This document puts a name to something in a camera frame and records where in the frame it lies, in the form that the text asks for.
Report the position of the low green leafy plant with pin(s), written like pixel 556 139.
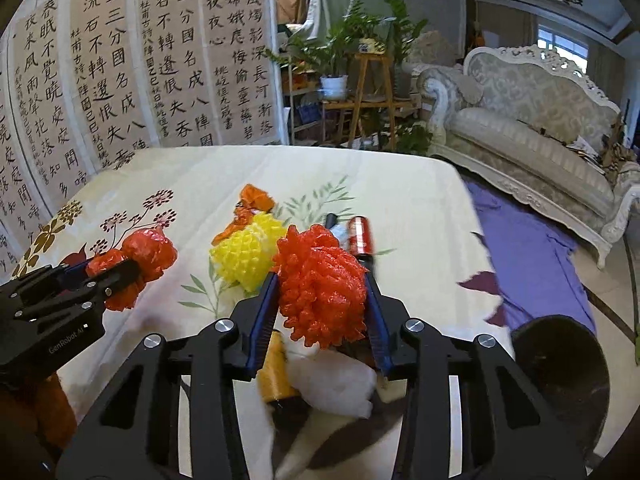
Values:
pixel 410 140

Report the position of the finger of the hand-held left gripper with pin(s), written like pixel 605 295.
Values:
pixel 117 277
pixel 75 271

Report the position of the yellow foam fruit net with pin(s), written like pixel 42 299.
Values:
pixel 240 255

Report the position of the yellow packet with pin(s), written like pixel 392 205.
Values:
pixel 275 370

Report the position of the red foam fruit net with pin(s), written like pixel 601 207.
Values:
pixel 320 280

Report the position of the potted plant in patterned pot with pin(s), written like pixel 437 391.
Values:
pixel 371 46

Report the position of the potted plant in white pot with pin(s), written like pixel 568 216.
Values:
pixel 334 87

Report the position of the wooden plant stand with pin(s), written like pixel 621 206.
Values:
pixel 367 100

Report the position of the calligraphy wall scroll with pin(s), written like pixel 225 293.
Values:
pixel 240 50
pixel 50 110
pixel 107 75
pixel 20 175
pixel 175 60

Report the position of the cluttered paper pile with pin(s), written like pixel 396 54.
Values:
pixel 605 155

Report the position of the orange plastic bag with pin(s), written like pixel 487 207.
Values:
pixel 255 199

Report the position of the window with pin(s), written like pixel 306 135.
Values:
pixel 562 47

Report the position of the floral tablecloth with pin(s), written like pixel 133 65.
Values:
pixel 375 185

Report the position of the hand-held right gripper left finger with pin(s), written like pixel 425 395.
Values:
pixel 267 310

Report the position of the red plastic bag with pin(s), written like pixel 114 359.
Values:
pixel 150 252

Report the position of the red can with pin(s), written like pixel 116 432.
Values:
pixel 361 235

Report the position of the dark round object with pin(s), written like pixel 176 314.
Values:
pixel 560 375

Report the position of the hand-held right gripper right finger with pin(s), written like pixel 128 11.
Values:
pixel 376 320

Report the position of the purple cloth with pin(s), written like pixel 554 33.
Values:
pixel 530 260

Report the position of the ornate cream sofa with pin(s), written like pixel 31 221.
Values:
pixel 525 135

